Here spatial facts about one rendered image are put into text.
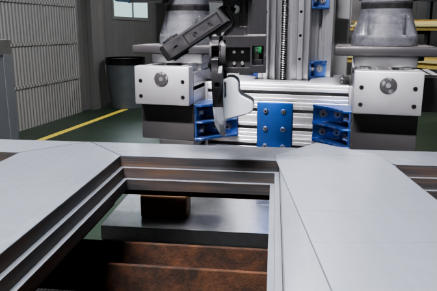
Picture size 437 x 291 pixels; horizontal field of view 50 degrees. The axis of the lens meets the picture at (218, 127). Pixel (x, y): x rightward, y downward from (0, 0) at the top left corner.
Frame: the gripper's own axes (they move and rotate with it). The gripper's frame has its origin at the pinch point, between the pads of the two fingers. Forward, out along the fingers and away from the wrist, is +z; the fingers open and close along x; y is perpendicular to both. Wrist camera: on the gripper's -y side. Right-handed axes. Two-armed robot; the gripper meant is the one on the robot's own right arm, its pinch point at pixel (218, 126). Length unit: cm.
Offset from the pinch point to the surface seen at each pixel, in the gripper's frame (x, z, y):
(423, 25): 617, -27, 224
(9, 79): 49, -3, -62
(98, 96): 544, 67, -222
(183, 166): 3.6, 7.5, -6.3
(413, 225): -20.3, 6.5, 23.4
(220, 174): 2.8, 8.4, -0.1
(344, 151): 10.1, 6.0, 20.9
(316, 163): 2.4, 6.1, 15.3
